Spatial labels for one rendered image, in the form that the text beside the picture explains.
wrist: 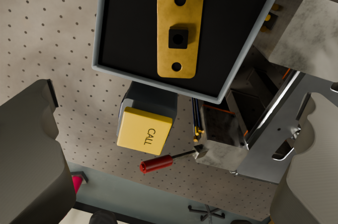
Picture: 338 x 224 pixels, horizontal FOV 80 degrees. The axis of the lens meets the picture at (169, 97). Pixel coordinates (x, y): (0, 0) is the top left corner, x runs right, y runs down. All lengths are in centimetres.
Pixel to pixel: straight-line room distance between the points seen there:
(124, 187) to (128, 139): 225
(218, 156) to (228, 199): 84
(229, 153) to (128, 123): 25
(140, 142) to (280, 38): 21
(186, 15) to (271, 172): 50
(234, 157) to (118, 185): 214
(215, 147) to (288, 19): 26
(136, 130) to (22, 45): 67
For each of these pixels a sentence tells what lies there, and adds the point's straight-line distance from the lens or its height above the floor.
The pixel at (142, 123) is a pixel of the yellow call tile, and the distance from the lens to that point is 25.
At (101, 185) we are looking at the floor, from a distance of 258.
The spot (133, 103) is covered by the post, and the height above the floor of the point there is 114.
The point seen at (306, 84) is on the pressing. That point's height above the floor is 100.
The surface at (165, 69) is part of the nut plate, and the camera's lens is 20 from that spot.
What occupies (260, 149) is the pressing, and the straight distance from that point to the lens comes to 54.
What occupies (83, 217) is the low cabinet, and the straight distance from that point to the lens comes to 291.
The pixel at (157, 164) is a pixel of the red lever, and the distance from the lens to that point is 36.
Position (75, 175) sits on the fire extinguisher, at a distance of 247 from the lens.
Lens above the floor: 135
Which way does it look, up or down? 58 degrees down
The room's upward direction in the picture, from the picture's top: 175 degrees counter-clockwise
